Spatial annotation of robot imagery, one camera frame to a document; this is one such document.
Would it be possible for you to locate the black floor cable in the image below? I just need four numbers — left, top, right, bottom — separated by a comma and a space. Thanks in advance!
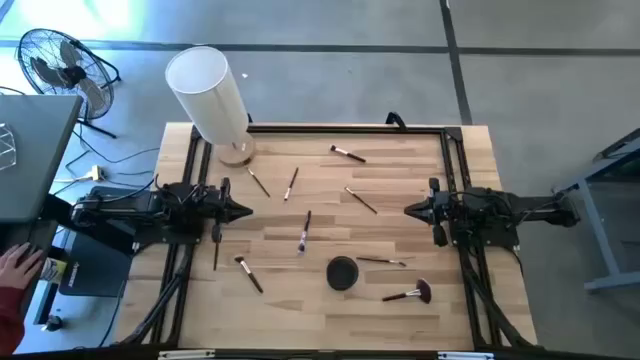
72, 122, 161, 166

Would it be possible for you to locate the slim black silver-end brush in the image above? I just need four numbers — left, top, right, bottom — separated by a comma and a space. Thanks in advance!
283, 166, 300, 202

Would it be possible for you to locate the black aluminium table frame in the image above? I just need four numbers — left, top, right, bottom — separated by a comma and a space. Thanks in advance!
117, 122, 539, 351

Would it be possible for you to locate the thin brown light-tipped brush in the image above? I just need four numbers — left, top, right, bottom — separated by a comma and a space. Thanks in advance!
355, 256, 408, 268

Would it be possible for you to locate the black desk foot knob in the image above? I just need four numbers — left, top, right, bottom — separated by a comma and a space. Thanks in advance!
40, 314, 65, 334

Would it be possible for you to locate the person's hand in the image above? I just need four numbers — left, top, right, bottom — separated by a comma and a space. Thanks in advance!
0, 243, 46, 291

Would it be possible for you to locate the black floor fan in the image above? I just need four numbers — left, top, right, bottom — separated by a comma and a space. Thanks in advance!
17, 28, 122, 140

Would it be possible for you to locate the black desk leg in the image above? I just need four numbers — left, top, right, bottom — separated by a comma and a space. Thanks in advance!
42, 192, 136, 256

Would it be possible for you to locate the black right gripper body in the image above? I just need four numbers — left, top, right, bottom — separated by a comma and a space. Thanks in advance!
428, 177, 454, 248

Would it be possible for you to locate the fan makeup brush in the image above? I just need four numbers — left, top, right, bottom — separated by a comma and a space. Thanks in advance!
381, 277, 433, 305

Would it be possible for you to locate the black Trossen box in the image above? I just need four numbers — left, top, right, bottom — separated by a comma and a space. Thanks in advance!
58, 187, 134, 299

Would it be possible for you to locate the white bar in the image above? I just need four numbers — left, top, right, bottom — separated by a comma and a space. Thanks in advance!
158, 349, 216, 360
437, 351, 496, 360

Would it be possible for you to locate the black silver-ferrule powder brush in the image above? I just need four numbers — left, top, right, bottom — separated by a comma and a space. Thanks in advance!
233, 255, 265, 295

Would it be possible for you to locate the white wire basket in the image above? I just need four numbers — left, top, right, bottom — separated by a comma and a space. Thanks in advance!
0, 122, 17, 172

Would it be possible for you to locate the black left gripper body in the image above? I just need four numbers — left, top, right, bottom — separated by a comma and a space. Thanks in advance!
199, 177, 236, 245

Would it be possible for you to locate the person's forearm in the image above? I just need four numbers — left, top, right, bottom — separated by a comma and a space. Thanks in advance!
0, 285, 26, 356

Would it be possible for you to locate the black white-ferrule makeup brush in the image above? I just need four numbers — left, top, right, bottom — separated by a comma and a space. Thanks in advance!
329, 144, 368, 164

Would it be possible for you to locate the grey metal cart table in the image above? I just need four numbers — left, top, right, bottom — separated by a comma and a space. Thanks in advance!
552, 127, 640, 294

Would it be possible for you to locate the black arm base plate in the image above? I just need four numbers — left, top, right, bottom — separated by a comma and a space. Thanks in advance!
119, 219, 206, 246
447, 219, 521, 250

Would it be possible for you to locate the purple-bristle makeup brush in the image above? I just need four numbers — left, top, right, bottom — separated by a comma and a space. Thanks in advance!
296, 209, 313, 257

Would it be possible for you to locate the grey desk top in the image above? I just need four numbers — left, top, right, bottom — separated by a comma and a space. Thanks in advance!
0, 94, 84, 224

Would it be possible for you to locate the black round brush cup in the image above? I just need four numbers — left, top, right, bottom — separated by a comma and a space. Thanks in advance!
325, 255, 360, 292

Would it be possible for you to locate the white shade wooden-base lamp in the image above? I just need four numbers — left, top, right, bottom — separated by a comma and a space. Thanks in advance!
164, 45, 257, 169

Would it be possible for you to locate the black clamp handle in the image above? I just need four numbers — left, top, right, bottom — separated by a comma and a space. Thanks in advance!
384, 111, 409, 132

